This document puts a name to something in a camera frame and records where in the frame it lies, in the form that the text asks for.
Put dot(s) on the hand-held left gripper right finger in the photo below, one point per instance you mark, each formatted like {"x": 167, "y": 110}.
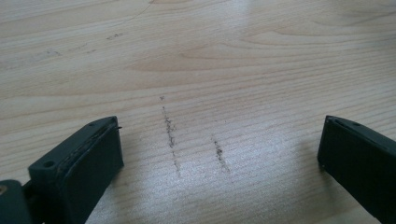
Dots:
{"x": 361, "y": 161}

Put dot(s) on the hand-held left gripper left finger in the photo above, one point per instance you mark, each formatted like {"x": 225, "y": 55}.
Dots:
{"x": 81, "y": 168}

